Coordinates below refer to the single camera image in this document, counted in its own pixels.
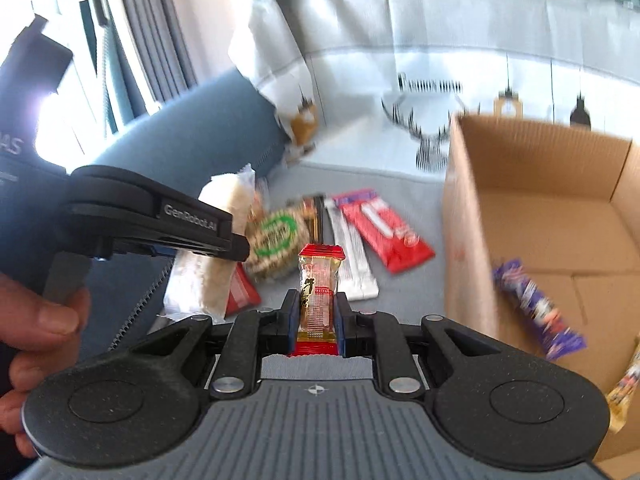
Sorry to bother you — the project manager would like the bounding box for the blue sofa armrest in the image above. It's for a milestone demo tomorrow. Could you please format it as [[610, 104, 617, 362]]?
[[75, 67, 295, 201]]

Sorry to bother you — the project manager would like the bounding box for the round green label biscuit packet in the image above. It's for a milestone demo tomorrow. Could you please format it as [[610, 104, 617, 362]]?
[[245, 195, 313, 283]]

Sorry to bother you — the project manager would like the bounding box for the white stick packet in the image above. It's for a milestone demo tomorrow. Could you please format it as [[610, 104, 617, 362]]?
[[322, 197, 380, 302]]

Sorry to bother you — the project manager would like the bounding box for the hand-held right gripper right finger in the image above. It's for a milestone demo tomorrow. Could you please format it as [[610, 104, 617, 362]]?
[[334, 291, 506, 397]]

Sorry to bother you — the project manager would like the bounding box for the person's left hand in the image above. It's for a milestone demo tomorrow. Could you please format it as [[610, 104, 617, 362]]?
[[0, 272, 93, 461]]

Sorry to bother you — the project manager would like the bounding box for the brown cardboard box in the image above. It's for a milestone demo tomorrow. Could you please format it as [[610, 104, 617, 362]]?
[[442, 112, 640, 466]]

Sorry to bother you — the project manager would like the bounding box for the purple snack bar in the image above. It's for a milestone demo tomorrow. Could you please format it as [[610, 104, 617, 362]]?
[[492, 259, 587, 362]]

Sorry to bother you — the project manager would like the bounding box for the red and white snack packet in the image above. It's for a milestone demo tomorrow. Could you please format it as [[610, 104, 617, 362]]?
[[332, 189, 435, 275]]

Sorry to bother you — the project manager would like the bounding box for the white rice cracker packet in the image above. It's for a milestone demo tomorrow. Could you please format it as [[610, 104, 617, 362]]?
[[162, 164, 257, 323]]

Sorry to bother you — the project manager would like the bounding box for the dark brown snack packet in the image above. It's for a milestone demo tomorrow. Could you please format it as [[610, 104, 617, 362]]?
[[300, 195, 326, 251]]

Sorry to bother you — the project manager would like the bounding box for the yellow snack packet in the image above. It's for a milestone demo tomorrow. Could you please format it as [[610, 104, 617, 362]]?
[[605, 350, 640, 436]]

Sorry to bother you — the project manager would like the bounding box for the grey curtain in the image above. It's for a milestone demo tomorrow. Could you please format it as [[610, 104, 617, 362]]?
[[97, 0, 198, 131]]

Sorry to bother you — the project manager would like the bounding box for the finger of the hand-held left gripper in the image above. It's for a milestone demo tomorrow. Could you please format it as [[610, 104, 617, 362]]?
[[113, 191, 250, 264]]

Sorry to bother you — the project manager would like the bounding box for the gold and red candy packet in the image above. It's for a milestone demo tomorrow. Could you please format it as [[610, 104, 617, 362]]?
[[296, 242, 347, 357]]

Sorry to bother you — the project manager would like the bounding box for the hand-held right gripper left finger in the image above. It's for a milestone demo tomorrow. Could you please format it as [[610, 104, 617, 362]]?
[[107, 290, 301, 402]]

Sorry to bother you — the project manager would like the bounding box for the small red snack packet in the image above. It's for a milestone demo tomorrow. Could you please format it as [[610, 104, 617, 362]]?
[[225, 262, 262, 317]]

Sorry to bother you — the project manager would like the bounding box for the grey deer print sofa cover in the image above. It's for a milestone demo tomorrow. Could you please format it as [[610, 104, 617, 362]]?
[[227, 0, 640, 191]]

